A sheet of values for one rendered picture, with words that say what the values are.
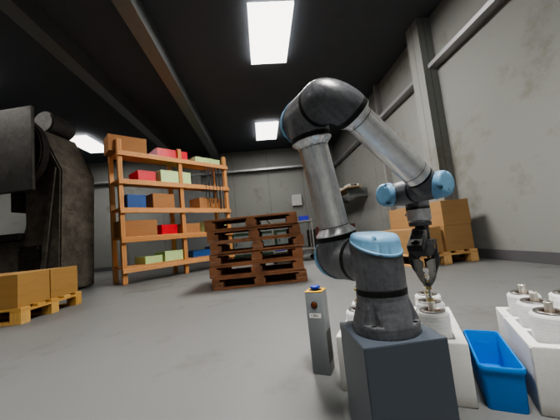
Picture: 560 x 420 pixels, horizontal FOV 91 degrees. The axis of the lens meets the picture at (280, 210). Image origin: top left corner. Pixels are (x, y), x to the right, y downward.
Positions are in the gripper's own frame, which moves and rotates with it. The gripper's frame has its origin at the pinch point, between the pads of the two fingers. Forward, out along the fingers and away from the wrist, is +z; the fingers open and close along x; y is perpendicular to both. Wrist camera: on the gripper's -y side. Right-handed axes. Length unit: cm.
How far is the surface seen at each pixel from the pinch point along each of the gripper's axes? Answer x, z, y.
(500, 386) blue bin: -15.0, 27.6, -3.1
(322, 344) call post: 38.2, 23.0, -6.6
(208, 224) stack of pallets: 242, -42, 107
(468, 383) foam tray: -7.8, 27.5, -5.3
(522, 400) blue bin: -19.2, 30.6, -2.2
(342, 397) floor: 27.3, 34.4, -16.5
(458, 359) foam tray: -6.2, 21.0, -5.7
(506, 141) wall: -48, -100, 293
